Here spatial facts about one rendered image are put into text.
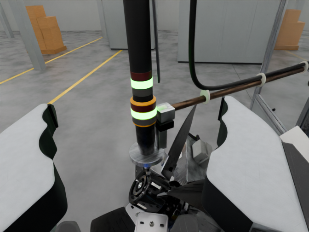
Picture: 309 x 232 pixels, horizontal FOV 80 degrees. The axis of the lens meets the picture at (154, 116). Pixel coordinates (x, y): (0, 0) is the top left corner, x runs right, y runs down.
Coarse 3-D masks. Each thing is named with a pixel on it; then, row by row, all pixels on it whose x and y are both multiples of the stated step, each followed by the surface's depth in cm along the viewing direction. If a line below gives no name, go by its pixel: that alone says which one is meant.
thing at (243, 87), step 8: (288, 72) 47; (296, 72) 48; (272, 80) 45; (232, 88) 40; (240, 88) 41; (200, 96) 37; (216, 96) 38; (176, 104) 35; (184, 104) 35; (192, 104) 36
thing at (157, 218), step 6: (138, 216) 54; (144, 216) 54; (150, 216) 54; (156, 216) 54; (162, 216) 54; (138, 222) 53; (144, 222) 53; (156, 222) 52; (162, 222) 52; (138, 228) 51; (144, 228) 51; (150, 228) 51; (156, 228) 51; (162, 228) 51
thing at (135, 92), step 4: (132, 88) 29; (152, 88) 29; (132, 92) 29; (136, 92) 29; (140, 92) 28; (144, 92) 28; (148, 92) 29; (152, 92) 30; (140, 96) 29; (144, 96) 29
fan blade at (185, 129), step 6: (192, 108) 62; (192, 114) 70; (186, 120) 63; (192, 120) 79; (186, 126) 68; (180, 132) 63; (186, 132) 72; (180, 138) 66; (186, 138) 75; (174, 144) 62; (180, 144) 69; (174, 150) 65; (180, 150) 70; (174, 156) 66
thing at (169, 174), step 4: (168, 160) 61; (172, 160) 64; (168, 164) 62; (172, 164) 65; (176, 164) 68; (164, 168) 60; (168, 168) 62; (172, 168) 62; (164, 172) 60; (168, 172) 63; (172, 172) 66; (164, 176) 62; (168, 176) 64; (168, 180) 65; (160, 196) 51; (164, 196) 50; (132, 208) 62; (168, 216) 54; (160, 224) 51
